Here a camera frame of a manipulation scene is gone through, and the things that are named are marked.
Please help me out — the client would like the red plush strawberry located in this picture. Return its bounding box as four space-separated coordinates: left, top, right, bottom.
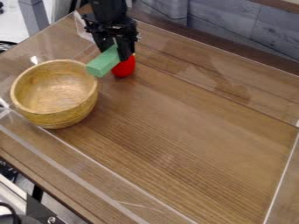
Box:
111 55 136 78

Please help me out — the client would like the clear acrylic corner bracket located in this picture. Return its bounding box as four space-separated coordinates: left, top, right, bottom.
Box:
73 10 93 42

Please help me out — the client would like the brown wooden bowl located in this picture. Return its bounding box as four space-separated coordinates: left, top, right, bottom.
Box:
10 59 98 129

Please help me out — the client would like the grey post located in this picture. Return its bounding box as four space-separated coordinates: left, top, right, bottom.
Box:
17 0 49 36

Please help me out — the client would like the black table leg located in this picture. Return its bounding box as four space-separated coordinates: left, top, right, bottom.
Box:
32 185 42 202

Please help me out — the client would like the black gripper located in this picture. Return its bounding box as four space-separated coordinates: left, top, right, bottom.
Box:
81 0 139 61

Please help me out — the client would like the green rectangular block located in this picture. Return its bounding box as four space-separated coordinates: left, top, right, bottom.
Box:
85 45 120 78

